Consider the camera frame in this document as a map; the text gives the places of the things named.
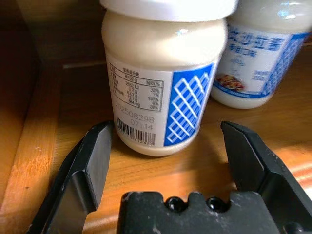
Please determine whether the wooden cabinet with ribbed doors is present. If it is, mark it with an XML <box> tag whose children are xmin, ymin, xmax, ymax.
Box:
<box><xmin>0</xmin><ymin>0</ymin><xmax>312</xmax><ymax>234</ymax></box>

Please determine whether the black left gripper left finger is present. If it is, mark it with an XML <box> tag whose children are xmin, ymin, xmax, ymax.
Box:
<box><xmin>26</xmin><ymin>120</ymin><xmax>115</xmax><ymax>234</ymax></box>

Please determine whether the white jar with blue label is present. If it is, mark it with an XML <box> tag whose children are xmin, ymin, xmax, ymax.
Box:
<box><xmin>99</xmin><ymin>0</ymin><xmax>241</xmax><ymax>157</ymax></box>
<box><xmin>210</xmin><ymin>0</ymin><xmax>312</xmax><ymax>109</ymax></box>

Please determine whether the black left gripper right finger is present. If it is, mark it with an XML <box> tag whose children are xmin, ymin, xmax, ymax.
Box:
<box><xmin>220</xmin><ymin>120</ymin><xmax>312</xmax><ymax>234</ymax></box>

